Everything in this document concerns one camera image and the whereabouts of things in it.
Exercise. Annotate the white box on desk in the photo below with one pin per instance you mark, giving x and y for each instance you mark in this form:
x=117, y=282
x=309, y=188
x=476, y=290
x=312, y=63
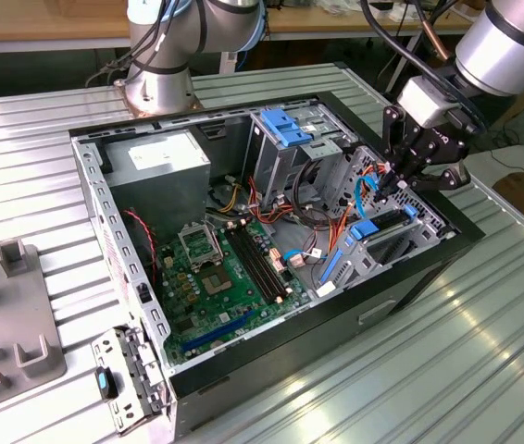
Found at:
x=396, y=11

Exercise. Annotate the open black PC case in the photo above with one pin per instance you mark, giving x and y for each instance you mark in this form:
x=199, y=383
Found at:
x=290, y=351

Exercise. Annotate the grey parts rack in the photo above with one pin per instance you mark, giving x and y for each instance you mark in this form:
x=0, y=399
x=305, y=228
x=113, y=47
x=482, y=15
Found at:
x=12, y=314

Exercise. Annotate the metal rear bracket plate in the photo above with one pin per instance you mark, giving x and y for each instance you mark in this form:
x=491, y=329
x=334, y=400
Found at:
x=104, y=344

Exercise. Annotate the blue expansion slot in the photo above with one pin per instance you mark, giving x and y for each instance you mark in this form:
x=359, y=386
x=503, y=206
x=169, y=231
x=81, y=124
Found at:
x=218, y=332

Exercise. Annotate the black latch with blue tab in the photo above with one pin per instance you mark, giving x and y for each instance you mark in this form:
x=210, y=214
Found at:
x=102, y=383

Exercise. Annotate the CPU socket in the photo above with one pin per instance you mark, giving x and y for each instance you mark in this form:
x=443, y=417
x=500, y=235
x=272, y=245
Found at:
x=215, y=281

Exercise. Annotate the green motherboard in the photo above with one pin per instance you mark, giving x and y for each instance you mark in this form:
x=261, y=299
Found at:
x=239, y=287

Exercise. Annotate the metal disk bay cage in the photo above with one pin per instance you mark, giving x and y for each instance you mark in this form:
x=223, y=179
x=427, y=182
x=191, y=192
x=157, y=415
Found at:
x=359, y=263

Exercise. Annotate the black RAM slot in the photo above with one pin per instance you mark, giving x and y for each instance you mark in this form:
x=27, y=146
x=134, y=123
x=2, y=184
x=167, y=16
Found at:
x=261, y=263
x=266, y=263
x=250, y=263
x=255, y=263

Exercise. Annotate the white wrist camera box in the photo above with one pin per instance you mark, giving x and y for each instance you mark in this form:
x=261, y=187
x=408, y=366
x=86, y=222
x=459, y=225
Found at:
x=424, y=102

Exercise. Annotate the grey power supply unit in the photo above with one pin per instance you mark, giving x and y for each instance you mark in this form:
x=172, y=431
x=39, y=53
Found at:
x=160, y=189

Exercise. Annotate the black tripod pole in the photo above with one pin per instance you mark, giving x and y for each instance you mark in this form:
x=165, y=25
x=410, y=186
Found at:
x=396, y=81

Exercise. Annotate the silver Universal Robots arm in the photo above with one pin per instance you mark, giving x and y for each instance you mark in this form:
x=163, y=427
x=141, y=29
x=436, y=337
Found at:
x=498, y=46

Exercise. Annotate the metal optical drive cage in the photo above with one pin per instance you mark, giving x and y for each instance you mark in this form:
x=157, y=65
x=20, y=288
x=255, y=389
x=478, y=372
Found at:
x=271, y=162

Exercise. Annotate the wooden desk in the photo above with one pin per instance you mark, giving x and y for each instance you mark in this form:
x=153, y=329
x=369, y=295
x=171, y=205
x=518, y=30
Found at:
x=336, y=20
x=35, y=23

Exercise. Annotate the hard disk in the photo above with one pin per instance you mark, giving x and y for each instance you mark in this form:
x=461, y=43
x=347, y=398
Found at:
x=364, y=230

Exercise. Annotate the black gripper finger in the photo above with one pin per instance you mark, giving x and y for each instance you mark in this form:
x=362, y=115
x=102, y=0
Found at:
x=442, y=181
x=396, y=134

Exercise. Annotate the brown arm base plate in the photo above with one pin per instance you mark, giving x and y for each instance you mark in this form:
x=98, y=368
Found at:
x=121, y=88

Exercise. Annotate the blue plastic drive latch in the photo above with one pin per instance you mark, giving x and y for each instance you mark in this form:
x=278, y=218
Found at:
x=285, y=129

